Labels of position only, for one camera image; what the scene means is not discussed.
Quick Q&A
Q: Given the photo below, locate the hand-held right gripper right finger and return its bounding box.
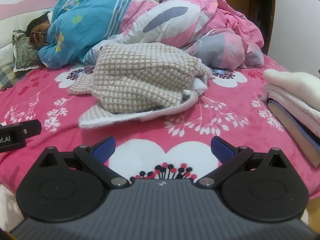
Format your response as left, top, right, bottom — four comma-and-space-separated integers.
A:
196, 137, 288, 188

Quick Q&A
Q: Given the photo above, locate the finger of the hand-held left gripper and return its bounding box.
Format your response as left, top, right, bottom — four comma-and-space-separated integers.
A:
19, 120, 42, 138

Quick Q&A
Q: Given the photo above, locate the pink and white quilt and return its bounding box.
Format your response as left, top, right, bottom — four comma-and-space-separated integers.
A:
82, 0, 265, 69

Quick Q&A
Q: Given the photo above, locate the plaid pillow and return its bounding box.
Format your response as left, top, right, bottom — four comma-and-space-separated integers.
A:
0, 61, 18, 90

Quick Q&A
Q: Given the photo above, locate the stack of light folded clothes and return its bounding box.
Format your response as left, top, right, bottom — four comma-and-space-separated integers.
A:
260, 69, 320, 168

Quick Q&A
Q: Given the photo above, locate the green leaf-print pillow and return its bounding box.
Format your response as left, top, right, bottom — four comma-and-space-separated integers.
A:
12, 29, 43, 73

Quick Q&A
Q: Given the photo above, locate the smartphone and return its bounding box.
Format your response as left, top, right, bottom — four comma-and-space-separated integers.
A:
30, 32, 47, 43

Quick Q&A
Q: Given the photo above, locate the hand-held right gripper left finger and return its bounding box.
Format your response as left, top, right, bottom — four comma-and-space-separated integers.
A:
37, 137, 130, 188

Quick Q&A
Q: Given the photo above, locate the beige houndstooth coat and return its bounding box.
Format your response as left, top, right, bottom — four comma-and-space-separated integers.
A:
68, 42, 215, 130

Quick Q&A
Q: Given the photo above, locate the pink and white headboard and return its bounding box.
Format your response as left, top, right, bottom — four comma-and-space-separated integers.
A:
0, 0, 60, 67

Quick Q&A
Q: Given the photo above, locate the pink floral bed blanket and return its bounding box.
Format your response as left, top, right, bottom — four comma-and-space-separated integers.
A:
0, 55, 320, 198

